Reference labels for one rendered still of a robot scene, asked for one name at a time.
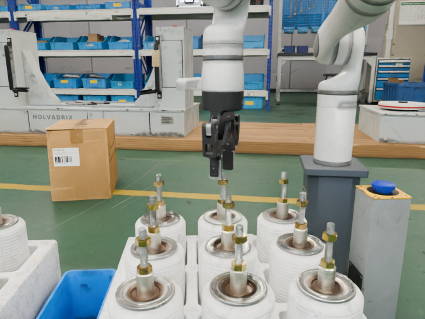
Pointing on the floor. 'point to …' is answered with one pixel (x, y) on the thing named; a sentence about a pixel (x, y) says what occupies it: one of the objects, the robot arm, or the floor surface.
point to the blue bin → (79, 295)
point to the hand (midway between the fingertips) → (222, 167)
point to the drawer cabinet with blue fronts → (398, 66)
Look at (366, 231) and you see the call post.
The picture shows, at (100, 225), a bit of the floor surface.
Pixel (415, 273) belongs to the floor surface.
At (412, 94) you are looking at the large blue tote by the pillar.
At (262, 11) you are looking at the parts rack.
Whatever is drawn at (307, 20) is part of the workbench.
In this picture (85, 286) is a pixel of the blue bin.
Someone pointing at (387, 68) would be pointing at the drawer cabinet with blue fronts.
